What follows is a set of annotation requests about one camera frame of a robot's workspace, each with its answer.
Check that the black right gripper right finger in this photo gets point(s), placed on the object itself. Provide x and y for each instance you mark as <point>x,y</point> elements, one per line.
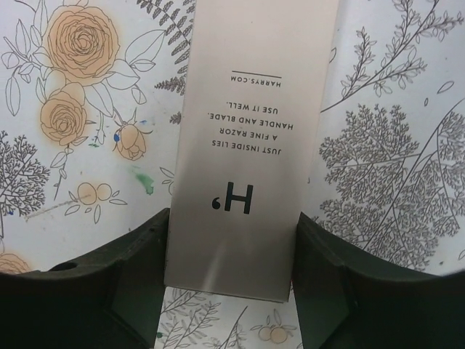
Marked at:
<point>348,298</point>

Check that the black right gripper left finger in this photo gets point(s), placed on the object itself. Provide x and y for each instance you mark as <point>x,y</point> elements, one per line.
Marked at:
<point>110,297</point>

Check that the white Harry's box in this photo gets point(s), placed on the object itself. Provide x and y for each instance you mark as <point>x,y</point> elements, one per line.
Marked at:
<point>255,84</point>

